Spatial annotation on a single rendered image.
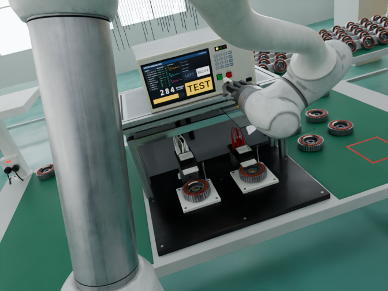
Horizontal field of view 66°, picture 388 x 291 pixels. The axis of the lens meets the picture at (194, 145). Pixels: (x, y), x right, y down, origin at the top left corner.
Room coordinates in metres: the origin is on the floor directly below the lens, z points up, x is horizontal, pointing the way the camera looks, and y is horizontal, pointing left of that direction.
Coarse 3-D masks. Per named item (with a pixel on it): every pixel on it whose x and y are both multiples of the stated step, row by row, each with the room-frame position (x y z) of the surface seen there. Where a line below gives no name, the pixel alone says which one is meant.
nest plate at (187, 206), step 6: (210, 180) 1.03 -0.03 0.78; (210, 186) 0.99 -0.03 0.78; (180, 192) 0.99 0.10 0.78; (216, 192) 0.94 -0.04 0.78; (180, 198) 0.96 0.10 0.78; (210, 198) 0.91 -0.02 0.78; (216, 198) 0.91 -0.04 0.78; (186, 204) 0.91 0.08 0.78; (192, 204) 0.90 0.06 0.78; (198, 204) 0.89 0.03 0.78; (204, 204) 0.89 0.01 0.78; (186, 210) 0.88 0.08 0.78; (192, 210) 0.88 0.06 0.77
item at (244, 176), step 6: (258, 162) 1.03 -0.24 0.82; (240, 168) 1.01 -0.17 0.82; (246, 168) 1.02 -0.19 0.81; (252, 168) 1.01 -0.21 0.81; (258, 168) 1.01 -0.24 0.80; (264, 168) 0.97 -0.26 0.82; (240, 174) 0.98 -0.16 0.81; (246, 174) 0.96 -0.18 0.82; (252, 174) 0.95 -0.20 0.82; (258, 174) 0.95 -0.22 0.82; (264, 174) 0.95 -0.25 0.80; (246, 180) 0.95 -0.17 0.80; (252, 180) 0.95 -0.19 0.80; (258, 180) 0.94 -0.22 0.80
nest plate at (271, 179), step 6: (234, 174) 1.03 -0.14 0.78; (270, 174) 0.97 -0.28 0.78; (234, 180) 1.00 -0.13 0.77; (240, 180) 0.98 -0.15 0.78; (264, 180) 0.95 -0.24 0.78; (270, 180) 0.94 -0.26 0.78; (276, 180) 0.93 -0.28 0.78; (240, 186) 0.94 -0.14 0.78; (246, 186) 0.93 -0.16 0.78; (252, 186) 0.92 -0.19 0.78; (258, 186) 0.92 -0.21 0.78; (264, 186) 0.92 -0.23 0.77; (246, 192) 0.91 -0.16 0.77
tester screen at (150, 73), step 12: (180, 60) 1.10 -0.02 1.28; (192, 60) 1.10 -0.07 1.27; (204, 60) 1.11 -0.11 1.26; (144, 72) 1.08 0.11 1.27; (156, 72) 1.09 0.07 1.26; (168, 72) 1.09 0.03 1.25; (180, 72) 1.10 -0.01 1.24; (156, 84) 1.08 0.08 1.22; (168, 84) 1.09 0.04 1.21; (180, 84) 1.09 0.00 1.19; (156, 96) 1.08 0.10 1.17
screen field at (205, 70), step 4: (200, 68) 1.11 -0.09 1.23; (204, 68) 1.11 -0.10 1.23; (208, 68) 1.11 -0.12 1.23; (184, 72) 1.10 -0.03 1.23; (188, 72) 1.10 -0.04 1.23; (192, 72) 1.10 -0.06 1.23; (196, 72) 1.10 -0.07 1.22; (200, 72) 1.11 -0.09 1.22; (204, 72) 1.11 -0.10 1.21; (208, 72) 1.11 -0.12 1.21; (184, 76) 1.10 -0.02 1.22; (188, 76) 1.10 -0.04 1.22; (192, 76) 1.10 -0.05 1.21; (196, 76) 1.10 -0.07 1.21
